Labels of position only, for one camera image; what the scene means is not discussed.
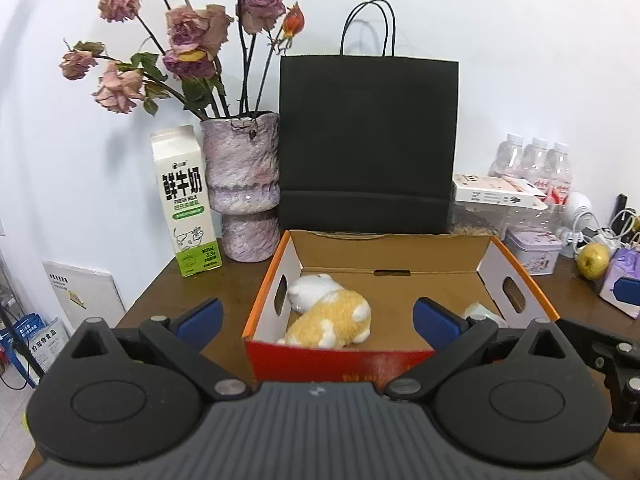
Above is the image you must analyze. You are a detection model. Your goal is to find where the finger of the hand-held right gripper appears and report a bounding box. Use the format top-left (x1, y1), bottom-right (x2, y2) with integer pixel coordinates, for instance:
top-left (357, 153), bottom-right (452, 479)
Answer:
top-left (613, 275), bottom-right (640, 307)
top-left (556, 317), bottom-right (640, 393)

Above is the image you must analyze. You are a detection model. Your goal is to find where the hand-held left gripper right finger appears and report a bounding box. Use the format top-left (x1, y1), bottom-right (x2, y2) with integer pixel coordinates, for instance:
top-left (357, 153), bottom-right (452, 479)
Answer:
top-left (382, 297), bottom-right (576, 403)

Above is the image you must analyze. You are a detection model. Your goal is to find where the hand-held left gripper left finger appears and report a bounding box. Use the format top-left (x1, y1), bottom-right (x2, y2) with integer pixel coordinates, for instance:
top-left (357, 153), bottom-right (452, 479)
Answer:
top-left (65, 298), bottom-right (252, 403)

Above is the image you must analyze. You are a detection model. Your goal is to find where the orange cardboard box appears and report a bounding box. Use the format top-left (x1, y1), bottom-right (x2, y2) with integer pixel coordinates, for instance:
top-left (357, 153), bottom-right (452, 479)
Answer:
top-left (242, 230), bottom-right (561, 386)

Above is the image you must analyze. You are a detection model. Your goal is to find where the yellow green apple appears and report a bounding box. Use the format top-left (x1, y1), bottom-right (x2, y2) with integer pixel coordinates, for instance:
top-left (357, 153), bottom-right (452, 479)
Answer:
top-left (576, 242), bottom-right (612, 281)

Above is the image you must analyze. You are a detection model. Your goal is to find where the small white soft object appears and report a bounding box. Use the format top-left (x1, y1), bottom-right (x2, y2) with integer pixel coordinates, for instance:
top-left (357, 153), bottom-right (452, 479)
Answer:
top-left (462, 301), bottom-right (508, 328)

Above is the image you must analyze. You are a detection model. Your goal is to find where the small white fan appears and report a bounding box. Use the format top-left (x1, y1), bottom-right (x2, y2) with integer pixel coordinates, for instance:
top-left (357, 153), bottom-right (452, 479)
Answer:
top-left (557, 192), bottom-right (598, 258)

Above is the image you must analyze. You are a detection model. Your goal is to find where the lavender tin box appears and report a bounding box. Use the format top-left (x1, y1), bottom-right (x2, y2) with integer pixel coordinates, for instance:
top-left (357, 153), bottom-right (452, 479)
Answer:
top-left (502, 227), bottom-right (563, 277)

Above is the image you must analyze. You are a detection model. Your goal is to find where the yellow white plush toy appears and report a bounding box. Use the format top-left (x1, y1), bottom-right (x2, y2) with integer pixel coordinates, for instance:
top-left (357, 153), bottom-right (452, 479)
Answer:
top-left (276, 273), bottom-right (373, 350)

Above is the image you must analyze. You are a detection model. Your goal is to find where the white canvas board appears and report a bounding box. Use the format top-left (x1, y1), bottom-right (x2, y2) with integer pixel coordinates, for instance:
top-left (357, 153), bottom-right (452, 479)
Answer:
top-left (42, 260), bottom-right (126, 332)

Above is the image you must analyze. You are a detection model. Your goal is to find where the clear plastic container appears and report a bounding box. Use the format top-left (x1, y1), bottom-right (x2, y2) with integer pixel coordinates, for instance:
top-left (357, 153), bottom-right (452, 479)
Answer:
top-left (452, 202), bottom-right (566, 241)

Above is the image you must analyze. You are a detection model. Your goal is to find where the white green milk carton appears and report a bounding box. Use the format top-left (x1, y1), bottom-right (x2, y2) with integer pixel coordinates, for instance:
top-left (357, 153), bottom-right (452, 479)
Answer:
top-left (151, 125), bottom-right (221, 278)

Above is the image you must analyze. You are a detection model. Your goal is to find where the clear water bottle pink label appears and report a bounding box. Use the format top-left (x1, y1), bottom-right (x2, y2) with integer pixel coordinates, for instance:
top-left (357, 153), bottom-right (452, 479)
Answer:
top-left (545, 142), bottom-right (574, 201)
top-left (522, 137), bottom-right (551, 183)
top-left (489, 134), bottom-right (525, 181)

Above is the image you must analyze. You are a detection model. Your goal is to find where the white flat printed box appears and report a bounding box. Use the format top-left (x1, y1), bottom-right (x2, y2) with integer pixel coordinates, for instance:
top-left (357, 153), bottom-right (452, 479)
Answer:
top-left (452, 174), bottom-right (549, 211)

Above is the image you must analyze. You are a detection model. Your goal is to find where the white printed bag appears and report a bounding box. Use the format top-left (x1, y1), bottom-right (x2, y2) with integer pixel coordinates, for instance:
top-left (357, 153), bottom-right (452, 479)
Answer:
top-left (27, 317), bottom-right (71, 377)

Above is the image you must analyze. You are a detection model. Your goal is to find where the mottled purple ceramic vase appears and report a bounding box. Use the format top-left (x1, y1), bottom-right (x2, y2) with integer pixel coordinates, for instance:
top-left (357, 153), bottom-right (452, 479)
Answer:
top-left (200, 112), bottom-right (281, 263)

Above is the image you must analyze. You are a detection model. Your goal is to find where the blue white package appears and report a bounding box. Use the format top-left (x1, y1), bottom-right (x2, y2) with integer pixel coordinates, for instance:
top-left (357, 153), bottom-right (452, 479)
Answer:
top-left (10, 312), bottom-right (53, 356)

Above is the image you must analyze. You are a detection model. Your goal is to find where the black paper bag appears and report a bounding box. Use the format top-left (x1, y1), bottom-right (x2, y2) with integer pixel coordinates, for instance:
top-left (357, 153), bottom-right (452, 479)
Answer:
top-left (278, 1), bottom-right (461, 236)

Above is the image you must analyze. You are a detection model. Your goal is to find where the dried rose bouquet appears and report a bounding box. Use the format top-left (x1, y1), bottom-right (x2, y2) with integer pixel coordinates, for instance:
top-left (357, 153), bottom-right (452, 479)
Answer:
top-left (59, 0), bottom-right (306, 121)

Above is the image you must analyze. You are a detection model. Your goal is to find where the white cable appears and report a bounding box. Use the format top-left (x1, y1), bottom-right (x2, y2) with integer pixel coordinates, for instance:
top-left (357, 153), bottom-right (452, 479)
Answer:
top-left (575, 207), bottom-right (640, 252)

